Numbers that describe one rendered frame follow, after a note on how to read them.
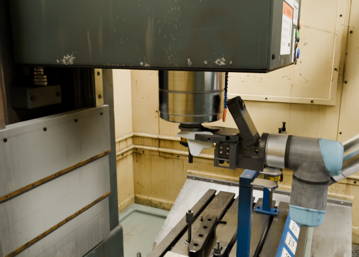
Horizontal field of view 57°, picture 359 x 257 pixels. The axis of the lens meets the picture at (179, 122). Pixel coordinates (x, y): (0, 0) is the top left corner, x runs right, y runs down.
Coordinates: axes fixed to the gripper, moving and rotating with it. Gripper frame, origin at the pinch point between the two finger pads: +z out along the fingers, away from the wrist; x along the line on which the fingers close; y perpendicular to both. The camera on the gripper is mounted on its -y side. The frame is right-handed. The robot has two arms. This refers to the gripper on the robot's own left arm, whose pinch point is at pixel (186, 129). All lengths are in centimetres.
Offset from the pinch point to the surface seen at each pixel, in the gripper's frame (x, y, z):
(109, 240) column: 24, 56, 43
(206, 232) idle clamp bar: 29, 45, 4
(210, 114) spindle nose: -4.4, -5.3, -7.7
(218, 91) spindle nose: -1.9, -10.4, -8.5
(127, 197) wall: 93, 75, 80
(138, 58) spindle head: -12.5, -17.5, 6.1
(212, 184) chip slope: 98, 58, 25
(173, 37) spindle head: -12.5, -21.8, -2.2
